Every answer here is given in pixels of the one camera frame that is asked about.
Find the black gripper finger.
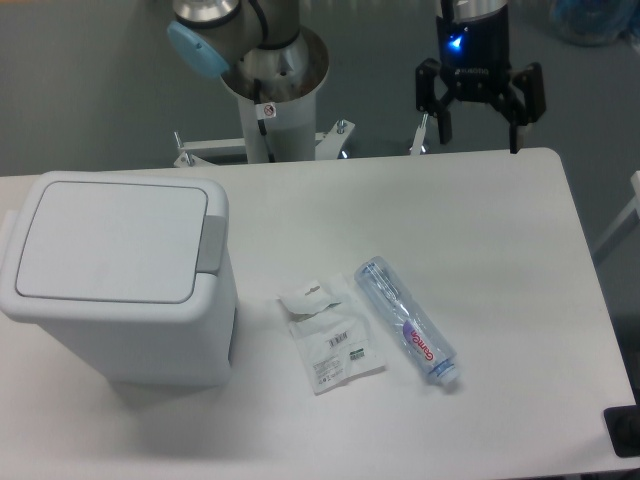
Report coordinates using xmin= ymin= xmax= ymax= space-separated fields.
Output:
xmin=415 ymin=58 xmax=455 ymax=145
xmin=494 ymin=62 xmax=546 ymax=154

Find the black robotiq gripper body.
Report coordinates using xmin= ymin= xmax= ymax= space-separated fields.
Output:
xmin=436 ymin=1 xmax=510 ymax=104

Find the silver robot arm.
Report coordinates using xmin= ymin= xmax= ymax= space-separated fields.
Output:
xmin=167 ymin=1 xmax=546 ymax=163

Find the white plastic trash can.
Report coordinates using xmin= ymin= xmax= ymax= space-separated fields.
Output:
xmin=1 ymin=172 xmax=237 ymax=387

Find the white trash can lid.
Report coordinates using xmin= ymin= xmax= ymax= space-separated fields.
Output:
xmin=16 ymin=181 xmax=207 ymax=303

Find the blue transparent bag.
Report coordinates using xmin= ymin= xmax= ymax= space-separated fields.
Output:
xmin=548 ymin=0 xmax=639 ymax=47

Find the empty clear plastic bottle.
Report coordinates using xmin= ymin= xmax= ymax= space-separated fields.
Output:
xmin=354 ymin=257 xmax=459 ymax=386

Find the grey lid push button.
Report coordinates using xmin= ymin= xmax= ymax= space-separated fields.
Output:
xmin=196 ymin=216 xmax=227 ymax=275

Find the white plastic packaging bag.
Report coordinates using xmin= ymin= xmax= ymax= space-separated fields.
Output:
xmin=279 ymin=274 xmax=386 ymax=395

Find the black clamp at table edge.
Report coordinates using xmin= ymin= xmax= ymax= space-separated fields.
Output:
xmin=603 ymin=405 xmax=639 ymax=458

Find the white frame at right edge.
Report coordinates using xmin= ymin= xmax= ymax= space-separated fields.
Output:
xmin=591 ymin=171 xmax=639 ymax=266

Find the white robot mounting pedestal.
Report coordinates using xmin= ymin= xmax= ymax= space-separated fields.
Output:
xmin=167 ymin=22 xmax=355 ymax=164

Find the black cable on pedestal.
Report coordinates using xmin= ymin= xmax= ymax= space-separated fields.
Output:
xmin=251 ymin=78 xmax=277 ymax=164

